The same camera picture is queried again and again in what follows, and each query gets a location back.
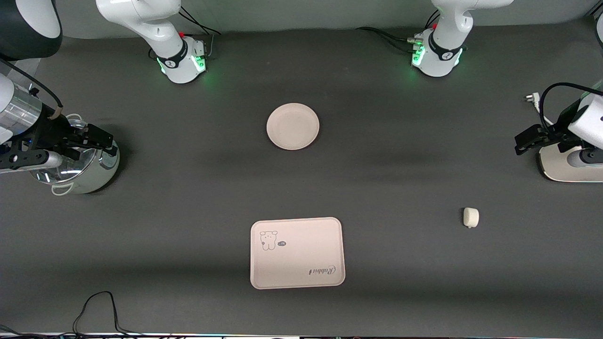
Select round cream plate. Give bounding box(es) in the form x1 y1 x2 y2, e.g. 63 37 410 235
266 103 320 151

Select cream rectangular rabbit tray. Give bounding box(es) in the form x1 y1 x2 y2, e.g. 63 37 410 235
250 217 346 290

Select stainless steel pot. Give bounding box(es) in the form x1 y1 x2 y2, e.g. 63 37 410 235
28 113 121 196

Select cream toaster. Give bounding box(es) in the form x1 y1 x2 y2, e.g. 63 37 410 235
538 129 603 183

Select white toaster cable with plug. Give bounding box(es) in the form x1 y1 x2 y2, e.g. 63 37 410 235
524 92 573 137

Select black arm base cables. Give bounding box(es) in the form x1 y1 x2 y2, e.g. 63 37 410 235
178 5 222 61
356 9 441 53

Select black cable at table edge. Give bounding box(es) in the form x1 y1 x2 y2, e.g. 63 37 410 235
0 291 302 339

